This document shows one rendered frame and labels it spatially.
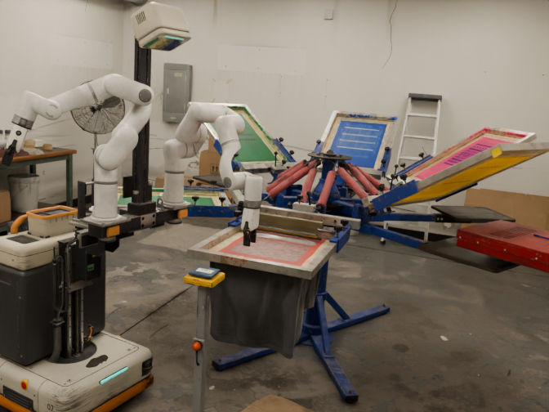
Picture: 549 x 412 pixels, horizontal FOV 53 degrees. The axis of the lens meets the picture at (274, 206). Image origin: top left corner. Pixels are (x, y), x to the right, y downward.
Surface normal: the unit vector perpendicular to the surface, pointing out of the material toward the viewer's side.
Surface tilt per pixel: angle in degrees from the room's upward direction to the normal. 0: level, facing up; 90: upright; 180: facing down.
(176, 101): 90
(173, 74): 90
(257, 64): 90
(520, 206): 82
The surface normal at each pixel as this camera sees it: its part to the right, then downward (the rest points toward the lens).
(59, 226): 0.86, 0.21
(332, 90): -0.32, 0.18
